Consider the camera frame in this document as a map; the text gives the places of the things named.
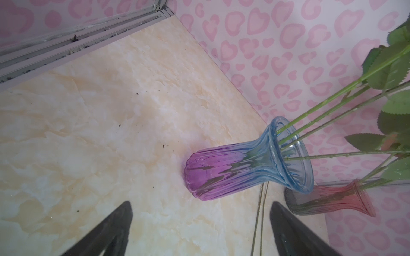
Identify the small white rose stem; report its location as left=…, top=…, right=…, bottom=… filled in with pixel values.
left=279, top=19, right=410, bottom=133

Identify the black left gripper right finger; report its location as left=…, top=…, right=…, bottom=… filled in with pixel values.
left=270, top=201, right=339, bottom=256

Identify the magenta rose stem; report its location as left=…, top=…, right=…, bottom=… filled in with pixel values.
left=284, top=81, right=410, bottom=149

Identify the red grey glass vase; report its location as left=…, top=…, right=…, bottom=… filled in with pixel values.
left=284, top=179, right=376, bottom=217

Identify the pink bud rose stem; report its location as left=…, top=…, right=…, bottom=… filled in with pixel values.
left=283, top=110, right=410, bottom=161

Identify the purple blue glass vase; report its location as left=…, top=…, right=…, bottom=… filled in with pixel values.
left=183, top=116, right=315, bottom=201

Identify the coral red rose stem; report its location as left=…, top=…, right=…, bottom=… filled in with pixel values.
left=279, top=85, right=370, bottom=145

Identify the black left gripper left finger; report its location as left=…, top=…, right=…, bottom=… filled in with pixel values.
left=63, top=201, right=133, bottom=256

